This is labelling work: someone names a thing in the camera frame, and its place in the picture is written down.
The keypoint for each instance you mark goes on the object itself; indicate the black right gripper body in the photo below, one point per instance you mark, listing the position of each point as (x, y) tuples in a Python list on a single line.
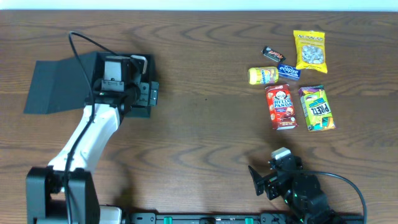
[(269, 183)]

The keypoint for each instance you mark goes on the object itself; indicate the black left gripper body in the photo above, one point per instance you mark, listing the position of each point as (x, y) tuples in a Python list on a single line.
[(149, 93)]

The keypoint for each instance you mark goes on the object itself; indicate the black gift box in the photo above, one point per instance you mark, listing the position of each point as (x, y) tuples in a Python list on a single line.
[(66, 84)]

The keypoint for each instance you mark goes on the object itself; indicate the green pretz box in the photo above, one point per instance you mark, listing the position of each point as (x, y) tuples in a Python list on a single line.
[(316, 108)]

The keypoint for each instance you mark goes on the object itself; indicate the yellow snack bag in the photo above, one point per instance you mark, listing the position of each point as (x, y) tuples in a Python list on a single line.
[(310, 48)]

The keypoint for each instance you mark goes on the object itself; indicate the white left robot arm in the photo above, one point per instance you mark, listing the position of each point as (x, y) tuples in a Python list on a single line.
[(64, 190)]

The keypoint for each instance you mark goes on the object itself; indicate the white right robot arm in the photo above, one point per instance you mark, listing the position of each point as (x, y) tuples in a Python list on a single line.
[(301, 192)]

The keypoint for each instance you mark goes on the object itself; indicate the red hello panda box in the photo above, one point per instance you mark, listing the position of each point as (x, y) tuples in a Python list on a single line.
[(281, 107)]

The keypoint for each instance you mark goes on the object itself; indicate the yellow candy jar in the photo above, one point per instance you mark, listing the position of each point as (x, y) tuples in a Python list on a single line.
[(263, 75)]

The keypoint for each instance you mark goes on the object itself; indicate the blue eclipse mint tin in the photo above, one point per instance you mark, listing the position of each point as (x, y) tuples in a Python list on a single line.
[(287, 71)]

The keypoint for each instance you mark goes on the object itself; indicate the black chocolate bar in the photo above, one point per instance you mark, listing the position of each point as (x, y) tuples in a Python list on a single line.
[(273, 55)]

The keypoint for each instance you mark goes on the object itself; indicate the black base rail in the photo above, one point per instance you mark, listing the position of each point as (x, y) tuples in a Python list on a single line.
[(264, 218)]

